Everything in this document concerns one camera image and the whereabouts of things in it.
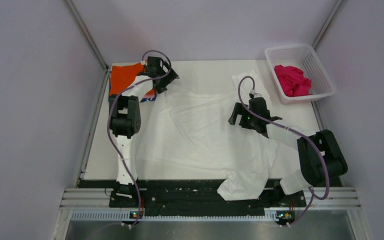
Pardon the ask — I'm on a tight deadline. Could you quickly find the white plastic laundry basket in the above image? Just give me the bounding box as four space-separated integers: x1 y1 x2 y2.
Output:
264 43 336 105

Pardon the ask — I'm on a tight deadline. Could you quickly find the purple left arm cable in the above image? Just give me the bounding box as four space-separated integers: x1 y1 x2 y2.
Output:
106 50 173 229

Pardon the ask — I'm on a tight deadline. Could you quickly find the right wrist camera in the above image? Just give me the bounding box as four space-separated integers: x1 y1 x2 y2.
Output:
248 89 262 99

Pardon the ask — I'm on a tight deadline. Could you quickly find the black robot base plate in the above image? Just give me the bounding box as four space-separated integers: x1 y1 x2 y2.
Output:
77 178 342 219

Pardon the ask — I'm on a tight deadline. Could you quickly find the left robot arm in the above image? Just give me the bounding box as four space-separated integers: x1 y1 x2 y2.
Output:
107 56 179 207

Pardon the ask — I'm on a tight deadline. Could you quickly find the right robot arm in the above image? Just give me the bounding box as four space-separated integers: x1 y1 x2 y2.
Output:
228 97 348 206

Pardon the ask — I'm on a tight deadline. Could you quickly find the crumpled magenta t shirt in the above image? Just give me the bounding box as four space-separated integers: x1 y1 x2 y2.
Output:
274 65 312 97

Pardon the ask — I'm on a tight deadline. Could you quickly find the folded orange t shirt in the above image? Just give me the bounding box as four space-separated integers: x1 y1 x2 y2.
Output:
108 62 144 97

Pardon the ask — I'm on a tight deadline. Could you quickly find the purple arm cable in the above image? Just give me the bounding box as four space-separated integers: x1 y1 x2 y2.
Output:
106 50 173 229
237 76 331 228

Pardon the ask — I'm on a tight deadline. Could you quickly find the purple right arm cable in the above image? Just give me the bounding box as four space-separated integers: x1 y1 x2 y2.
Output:
237 76 331 228

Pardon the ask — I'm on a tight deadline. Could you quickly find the white printed t shirt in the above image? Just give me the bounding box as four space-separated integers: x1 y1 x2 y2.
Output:
135 69 301 202

